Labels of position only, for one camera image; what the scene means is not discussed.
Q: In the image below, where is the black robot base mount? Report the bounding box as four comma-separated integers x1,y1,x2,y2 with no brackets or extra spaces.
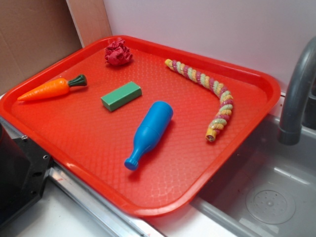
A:
0,126,52,229

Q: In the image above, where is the red plastic tray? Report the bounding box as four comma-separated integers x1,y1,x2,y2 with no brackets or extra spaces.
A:
0,36,280,217

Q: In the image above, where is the multicolour twisted rope toy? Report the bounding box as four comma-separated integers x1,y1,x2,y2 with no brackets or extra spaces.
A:
165,59,234,142

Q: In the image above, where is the metal rail strip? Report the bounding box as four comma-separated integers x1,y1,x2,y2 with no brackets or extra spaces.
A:
0,116,166,237

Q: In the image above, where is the crumpled red cloth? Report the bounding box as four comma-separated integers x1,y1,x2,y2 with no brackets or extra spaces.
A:
105,38,133,66

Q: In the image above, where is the grey plastic sink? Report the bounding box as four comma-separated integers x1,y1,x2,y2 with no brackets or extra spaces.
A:
192,116,316,237

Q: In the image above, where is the grey faucet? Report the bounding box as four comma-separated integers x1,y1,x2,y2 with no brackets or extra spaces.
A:
277,38,316,145

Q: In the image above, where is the brown cardboard panel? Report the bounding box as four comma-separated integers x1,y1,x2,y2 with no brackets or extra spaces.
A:
0,0,112,94

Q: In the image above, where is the blue toy bottle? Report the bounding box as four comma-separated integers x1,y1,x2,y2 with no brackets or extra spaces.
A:
124,101,173,171

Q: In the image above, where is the orange toy carrot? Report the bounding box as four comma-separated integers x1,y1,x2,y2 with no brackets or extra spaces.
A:
17,75,87,102

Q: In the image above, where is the green rectangular block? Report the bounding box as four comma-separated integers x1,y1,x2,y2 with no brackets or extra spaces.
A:
101,82,142,112

